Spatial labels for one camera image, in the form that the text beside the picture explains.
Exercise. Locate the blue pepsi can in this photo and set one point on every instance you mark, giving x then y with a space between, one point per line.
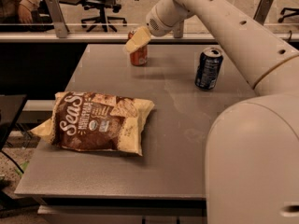
208 69

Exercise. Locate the brown and yellow chip bag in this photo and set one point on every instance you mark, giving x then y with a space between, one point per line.
90 121

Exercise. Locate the black office chair at right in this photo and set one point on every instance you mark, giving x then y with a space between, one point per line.
287 12

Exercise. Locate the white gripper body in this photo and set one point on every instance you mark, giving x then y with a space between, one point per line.
156 25

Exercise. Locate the person in brown sweater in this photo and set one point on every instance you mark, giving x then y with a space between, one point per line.
19 15

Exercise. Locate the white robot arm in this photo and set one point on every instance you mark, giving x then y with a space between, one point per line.
252 148

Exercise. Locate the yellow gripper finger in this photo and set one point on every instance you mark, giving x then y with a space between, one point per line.
140 37

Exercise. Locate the red coke can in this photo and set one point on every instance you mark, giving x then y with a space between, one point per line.
139 57

